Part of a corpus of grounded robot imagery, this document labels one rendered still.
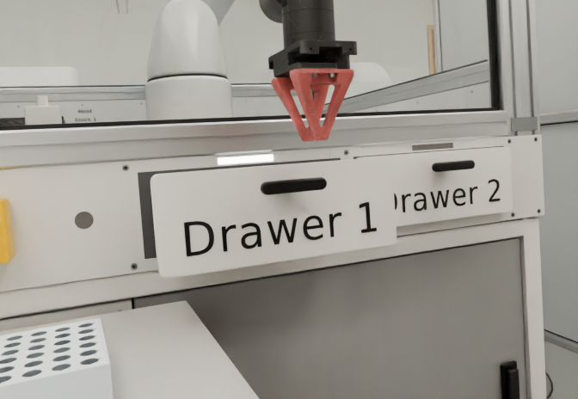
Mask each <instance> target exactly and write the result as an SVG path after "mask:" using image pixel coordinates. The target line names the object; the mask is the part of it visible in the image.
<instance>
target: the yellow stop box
mask: <svg viewBox="0 0 578 399"><path fill-rule="evenodd" d="M14 255H15V250H14V241H13V232H12V223H11V214H10V205H9V200H8V199H5V198H1V199H0V265H1V264H6V263H8V262H10V261H11V260H12V258H13V257H14Z"/></svg>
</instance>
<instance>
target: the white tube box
mask: <svg viewBox="0 0 578 399"><path fill-rule="evenodd" d="M0 399H114V395H113V385H112V376H111V365H110V360H109V357H108V350H107V345H106V341H105V337H104V333H103V329H102V325H101V318H96V319H90V320H86V321H81V322H72V323H66V324H62V325H57V326H51V327H47V328H37V329H33V330H28V331H22V332H18V333H13V334H7V335H0Z"/></svg>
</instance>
